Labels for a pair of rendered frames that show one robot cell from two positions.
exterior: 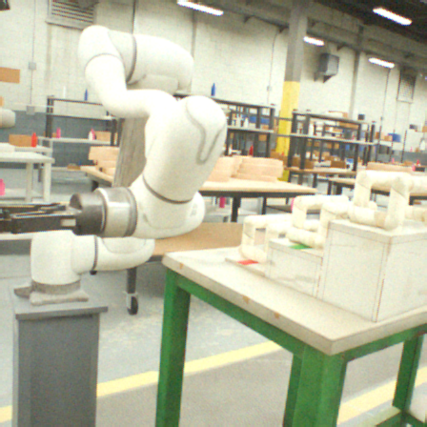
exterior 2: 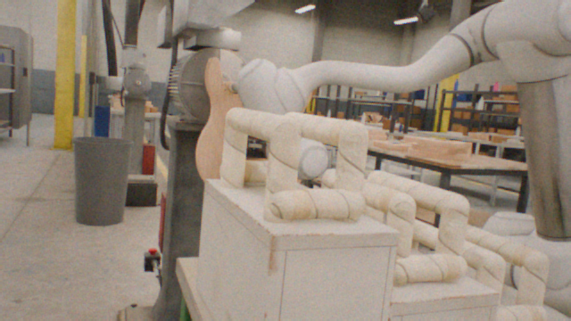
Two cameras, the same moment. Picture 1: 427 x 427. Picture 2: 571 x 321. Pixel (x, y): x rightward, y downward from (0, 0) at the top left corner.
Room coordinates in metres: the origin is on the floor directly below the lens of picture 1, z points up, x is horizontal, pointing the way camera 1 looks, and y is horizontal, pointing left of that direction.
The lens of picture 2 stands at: (1.11, -0.94, 1.23)
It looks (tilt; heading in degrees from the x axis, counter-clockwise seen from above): 8 degrees down; 106
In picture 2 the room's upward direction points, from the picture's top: 6 degrees clockwise
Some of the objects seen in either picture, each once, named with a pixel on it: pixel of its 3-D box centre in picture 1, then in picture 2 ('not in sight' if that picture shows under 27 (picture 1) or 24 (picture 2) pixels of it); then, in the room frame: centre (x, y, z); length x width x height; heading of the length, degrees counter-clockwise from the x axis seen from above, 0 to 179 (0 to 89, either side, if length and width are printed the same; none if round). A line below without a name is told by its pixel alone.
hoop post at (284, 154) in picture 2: not in sight; (282, 176); (0.98, -0.48, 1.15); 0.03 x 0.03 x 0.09
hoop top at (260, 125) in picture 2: (420, 184); (258, 124); (0.93, -0.42, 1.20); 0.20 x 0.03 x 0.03; 130
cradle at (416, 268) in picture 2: not in sight; (427, 267); (1.15, -0.36, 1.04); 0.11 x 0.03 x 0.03; 41
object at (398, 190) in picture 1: (396, 208); (234, 152); (0.88, -0.35, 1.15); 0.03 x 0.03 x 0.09
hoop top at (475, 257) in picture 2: (294, 227); (446, 243); (1.18, -0.21, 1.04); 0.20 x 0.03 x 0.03; 130
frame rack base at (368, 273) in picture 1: (386, 262); (280, 265); (0.97, -0.39, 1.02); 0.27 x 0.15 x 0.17; 131
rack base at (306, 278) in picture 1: (328, 261); (376, 286); (1.09, -0.29, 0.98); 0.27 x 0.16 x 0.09; 131
